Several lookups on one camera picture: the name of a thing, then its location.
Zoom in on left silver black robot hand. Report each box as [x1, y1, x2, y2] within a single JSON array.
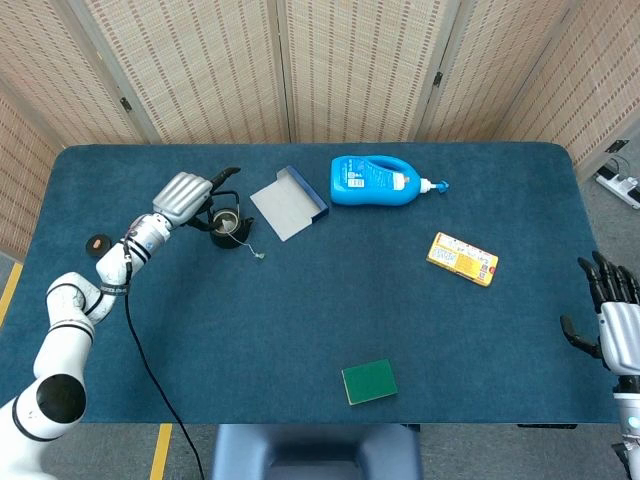
[[151, 167, 242, 232]]

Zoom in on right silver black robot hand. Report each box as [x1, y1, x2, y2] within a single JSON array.
[[559, 251, 640, 374]]

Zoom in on tea bag with green tag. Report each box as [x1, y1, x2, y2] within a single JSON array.
[[217, 213, 266, 262]]

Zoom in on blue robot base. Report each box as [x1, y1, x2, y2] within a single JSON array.
[[212, 423, 424, 480]]

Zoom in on black cast iron teapot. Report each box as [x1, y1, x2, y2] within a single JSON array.
[[192, 191, 255, 250]]

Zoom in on grey pot lid with knob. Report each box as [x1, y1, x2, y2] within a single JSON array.
[[85, 234, 112, 258]]

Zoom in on open blue cardboard box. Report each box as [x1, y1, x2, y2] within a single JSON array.
[[249, 166, 330, 243]]

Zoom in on woven folding screen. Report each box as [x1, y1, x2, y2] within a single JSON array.
[[0, 0, 640, 261]]

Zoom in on white power strip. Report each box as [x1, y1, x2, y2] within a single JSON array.
[[594, 167, 640, 209]]

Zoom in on blue tablecloth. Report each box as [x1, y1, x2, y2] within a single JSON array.
[[0, 142, 619, 426]]

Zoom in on yellow printed carton box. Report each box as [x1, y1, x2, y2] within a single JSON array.
[[425, 231, 500, 288]]

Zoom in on blue pump dispenser bottle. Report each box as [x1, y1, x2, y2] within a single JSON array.
[[329, 154, 451, 207]]

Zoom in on green and yellow sponge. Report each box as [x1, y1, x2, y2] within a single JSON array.
[[341, 358, 399, 406]]

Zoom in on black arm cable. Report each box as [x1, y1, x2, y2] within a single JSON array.
[[122, 239, 207, 480]]

